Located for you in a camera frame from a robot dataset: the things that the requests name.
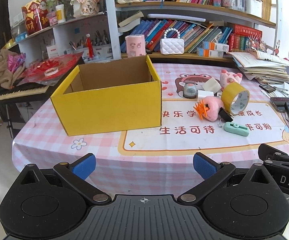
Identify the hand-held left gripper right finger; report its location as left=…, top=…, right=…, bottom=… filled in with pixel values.
left=177, top=152, right=275, bottom=205

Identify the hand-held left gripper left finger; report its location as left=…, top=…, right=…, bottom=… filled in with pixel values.
left=19, top=153, right=112, bottom=205

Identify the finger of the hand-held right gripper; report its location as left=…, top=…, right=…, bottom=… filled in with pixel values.
left=258, top=144, right=289, bottom=170

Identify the yellow cardboard box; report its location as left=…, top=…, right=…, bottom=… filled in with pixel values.
left=50, top=55, right=163, bottom=137

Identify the white charger block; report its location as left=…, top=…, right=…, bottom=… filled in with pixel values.
left=197, top=90, right=215, bottom=100

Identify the white foam block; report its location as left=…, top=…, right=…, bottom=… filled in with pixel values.
left=202, top=77, right=222, bottom=93

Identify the pink checkered printed tablecloth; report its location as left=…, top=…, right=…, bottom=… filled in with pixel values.
left=12, top=62, right=289, bottom=205

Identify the mint green correction tape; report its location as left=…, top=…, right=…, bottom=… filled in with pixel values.
left=224, top=122, right=249, bottom=137

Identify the grey framed smartphone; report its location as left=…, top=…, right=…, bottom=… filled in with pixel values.
left=270, top=97, right=289, bottom=112

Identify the black binder clip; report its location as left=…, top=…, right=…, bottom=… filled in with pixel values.
left=218, top=109, right=234, bottom=128

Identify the orange spiky hair clip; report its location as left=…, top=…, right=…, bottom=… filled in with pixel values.
left=194, top=101, right=210, bottom=120

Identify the pink fluffy plush toy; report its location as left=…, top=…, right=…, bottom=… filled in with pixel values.
left=201, top=97, right=224, bottom=119

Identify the small black phone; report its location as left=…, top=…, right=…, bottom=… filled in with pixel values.
left=259, top=83, right=276, bottom=93

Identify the grey blue desk gadget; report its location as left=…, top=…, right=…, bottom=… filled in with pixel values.
left=183, top=82, right=197, bottom=98

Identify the yellow tape roll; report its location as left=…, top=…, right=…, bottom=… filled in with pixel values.
left=221, top=82, right=250, bottom=114

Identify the black keyboard stand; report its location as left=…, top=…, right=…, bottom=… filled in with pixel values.
left=4, top=104, right=17, bottom=138

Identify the stack of papers and workbooks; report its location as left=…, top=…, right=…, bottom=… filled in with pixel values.
left=226, top=51, right=289, bottom=85

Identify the pink plush pig toy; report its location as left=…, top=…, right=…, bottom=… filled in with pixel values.
left=220, top=69, right=243, bottom=90

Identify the clear tape roll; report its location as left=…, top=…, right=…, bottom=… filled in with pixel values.
left=44, top=67, right=59, bottom=77

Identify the black piano keyboard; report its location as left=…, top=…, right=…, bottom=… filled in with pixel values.
left=0, top=56, right=85, bottom=108

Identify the red decoration in plastic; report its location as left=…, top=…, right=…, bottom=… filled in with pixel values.
left=17, top=52, right=84, bottom=85

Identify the orange white blue carton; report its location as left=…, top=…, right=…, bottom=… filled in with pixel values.
left=197, top=48, right=224, bottom=58
left=202, top=41, right=229, bottom=52

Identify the sequin crown ornament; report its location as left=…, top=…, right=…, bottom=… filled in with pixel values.
left=248, top=35, right=267, bottom=52

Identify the white pen organizer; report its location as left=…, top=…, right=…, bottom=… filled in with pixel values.
left=69, top=30, right=112, bottom=63

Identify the white box red label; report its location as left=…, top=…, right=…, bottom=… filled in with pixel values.
left=46, top=44, right=60, bottom=58

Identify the red tassel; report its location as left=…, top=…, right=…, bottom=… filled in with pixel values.
left=86, top=33, right=94, bottom=58

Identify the white quilted pearl handbag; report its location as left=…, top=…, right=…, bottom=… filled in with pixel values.
left=160, top=28, right=185, bottom=55

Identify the pink foil wrap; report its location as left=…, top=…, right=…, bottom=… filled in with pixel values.
left=7, top=52, right=26, bottom=72

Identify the thick red dictionary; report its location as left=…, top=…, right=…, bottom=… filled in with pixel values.
left=232, top=23, right=263, bottom=38

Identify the pink cartoon cylinder container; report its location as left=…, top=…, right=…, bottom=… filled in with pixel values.
left=125, top=34, right=147, bottom=57

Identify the row of blue spined books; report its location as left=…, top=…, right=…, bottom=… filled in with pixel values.
left=128, top=19, right=234, bottom=53

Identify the small blue box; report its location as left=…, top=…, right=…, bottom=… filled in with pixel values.
left=14, top=32, right=28, bottom=42

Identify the pale-edged paperback book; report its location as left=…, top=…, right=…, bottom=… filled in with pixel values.
left=118, top=20, right=142, bottom=33
left=119, top=11, right=144, bottom=27

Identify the white wooden bookshelf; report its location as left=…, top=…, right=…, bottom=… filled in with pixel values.
left=8, top=0, right=280, bottom=65

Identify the small pink box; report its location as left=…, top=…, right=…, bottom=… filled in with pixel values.
left=46, top=12, right=58, bottom=26

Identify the white pen holder cup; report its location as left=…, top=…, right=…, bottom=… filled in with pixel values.
left=245, top=0, right=263, bottom=15

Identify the white jar yellow label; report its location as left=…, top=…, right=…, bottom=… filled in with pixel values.
left=55, top=4, right=66, bottom=23

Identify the red festive figure box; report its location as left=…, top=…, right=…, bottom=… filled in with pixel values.
left=21, top=0, right=50, bottom=35

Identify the floral rabbit fabric bag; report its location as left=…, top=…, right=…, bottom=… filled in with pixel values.
left=71, top=0, right=100, bottom=18

